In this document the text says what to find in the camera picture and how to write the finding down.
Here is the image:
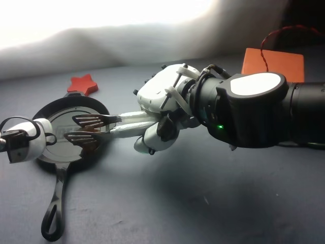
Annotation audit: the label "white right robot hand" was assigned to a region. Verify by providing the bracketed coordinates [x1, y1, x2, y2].
[132, 63, 201, 156]

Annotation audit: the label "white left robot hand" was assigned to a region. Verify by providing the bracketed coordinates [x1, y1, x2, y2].
[0, 116, 58, 165]

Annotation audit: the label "metal tongs with handles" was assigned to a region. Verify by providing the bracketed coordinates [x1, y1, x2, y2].
[63, 110, 158, 153]

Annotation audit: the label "brown meat chunk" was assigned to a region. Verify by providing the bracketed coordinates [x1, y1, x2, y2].
[80, 125, 101, 154]

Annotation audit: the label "black cast iron skillet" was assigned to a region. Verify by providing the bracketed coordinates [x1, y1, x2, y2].
[32, 91, 117, 242]

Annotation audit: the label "white backdrop cloth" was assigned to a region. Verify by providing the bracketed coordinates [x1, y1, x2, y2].
[0, 0, 287, 82]

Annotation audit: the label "red star block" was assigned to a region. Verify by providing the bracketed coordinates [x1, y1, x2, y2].
[66, 73, 99, 97]

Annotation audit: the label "grey table cloth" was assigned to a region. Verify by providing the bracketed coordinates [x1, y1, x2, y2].
[0, 45, 325, 244]

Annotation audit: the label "large orange cube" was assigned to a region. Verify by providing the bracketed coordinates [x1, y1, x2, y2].
[241, 47, 305, 83]

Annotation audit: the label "red twisted cable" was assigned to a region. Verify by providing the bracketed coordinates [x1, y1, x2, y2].
[261, 24, 325, 72]

